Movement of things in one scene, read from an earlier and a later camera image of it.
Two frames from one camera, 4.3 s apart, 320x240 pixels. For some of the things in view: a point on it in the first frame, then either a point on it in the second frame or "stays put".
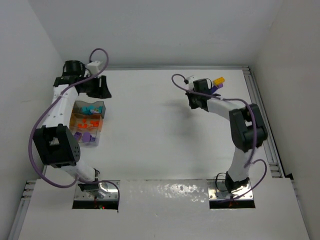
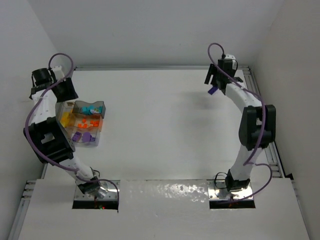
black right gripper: x=216 y=90 -> x=215 y=78
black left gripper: x=97 y=86 -> x=37 y=87
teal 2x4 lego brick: x=85 y=110 stays put
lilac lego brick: x=77 y=135 stays put
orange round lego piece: x=80 y=126 stays put
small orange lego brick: x=95 y=123 stays put
